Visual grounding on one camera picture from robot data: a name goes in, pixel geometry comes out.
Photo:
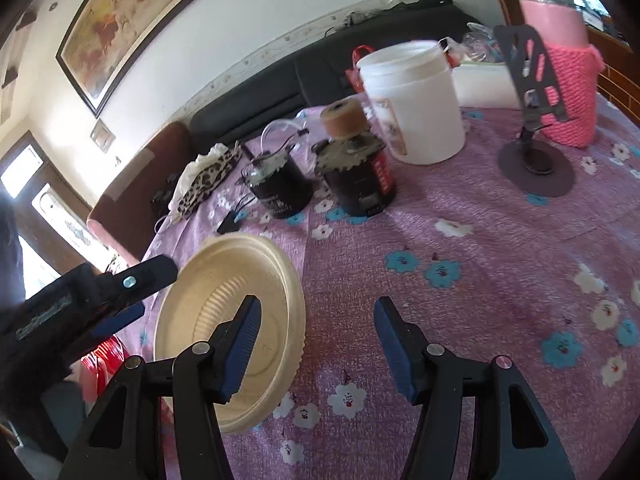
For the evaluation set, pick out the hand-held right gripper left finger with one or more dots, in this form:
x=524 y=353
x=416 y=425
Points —
x=245 y=345

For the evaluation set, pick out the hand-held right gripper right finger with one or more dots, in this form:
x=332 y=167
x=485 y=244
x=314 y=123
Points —
x=392 y=345

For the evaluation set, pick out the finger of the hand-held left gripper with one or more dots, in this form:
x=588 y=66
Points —
x=150 y=272
x=122 y=317

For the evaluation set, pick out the red glass plate gold rim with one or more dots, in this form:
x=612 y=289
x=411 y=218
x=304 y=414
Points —
x=105 y=365

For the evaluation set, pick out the cream paper bowl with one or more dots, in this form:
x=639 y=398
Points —
x=225 y=270

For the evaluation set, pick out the brown armchair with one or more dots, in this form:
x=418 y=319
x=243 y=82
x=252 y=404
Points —
x=140 y=185

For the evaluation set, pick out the small black plug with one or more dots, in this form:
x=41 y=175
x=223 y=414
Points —
x=228 y=222

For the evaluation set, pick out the purple floral tablecloth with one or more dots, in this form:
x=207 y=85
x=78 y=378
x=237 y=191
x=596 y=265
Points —
x=475 y=285

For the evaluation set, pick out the wooden glazed door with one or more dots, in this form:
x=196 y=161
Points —
x=50 y=200

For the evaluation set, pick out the black can with tubes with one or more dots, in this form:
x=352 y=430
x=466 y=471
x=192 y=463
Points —
x=280 y=190

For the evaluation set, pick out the black can with gear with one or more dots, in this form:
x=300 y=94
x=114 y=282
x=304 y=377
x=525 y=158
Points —
x=360 y=180

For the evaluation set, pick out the black phone stand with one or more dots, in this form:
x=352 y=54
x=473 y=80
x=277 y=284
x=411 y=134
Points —
x=535 y=170

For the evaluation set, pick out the white plastic bucket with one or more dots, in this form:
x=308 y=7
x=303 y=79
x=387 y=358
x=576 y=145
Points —
x=425 y=110

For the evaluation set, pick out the framed painting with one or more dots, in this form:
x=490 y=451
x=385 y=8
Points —
x=125 y=25

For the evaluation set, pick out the black sofa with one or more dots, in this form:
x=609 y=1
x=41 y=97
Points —
x=320 y=75

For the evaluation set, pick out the red bag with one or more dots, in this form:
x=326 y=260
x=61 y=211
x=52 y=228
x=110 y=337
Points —
x=357 y=72

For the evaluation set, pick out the white box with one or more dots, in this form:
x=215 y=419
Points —
x=485 y=85

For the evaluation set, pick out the clear plastic bag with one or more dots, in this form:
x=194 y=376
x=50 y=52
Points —
x=482 y=42

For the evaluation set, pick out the wooden bench backrest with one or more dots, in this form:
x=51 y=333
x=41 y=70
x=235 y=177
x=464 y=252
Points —
x=617 y=80

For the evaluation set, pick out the pink bottle with knit sleeve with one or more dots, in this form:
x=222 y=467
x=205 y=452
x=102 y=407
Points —
x=552 y=20

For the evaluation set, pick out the wall switch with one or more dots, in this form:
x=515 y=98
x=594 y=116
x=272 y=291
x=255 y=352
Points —
x=103 y=136

